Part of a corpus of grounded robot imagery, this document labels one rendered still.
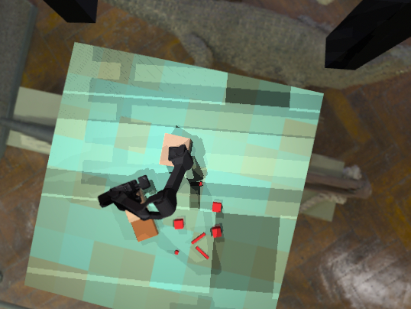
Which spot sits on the red square block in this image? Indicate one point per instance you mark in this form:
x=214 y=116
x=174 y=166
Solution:
x=178 y=224
x=216 y=207
x=216 y=231

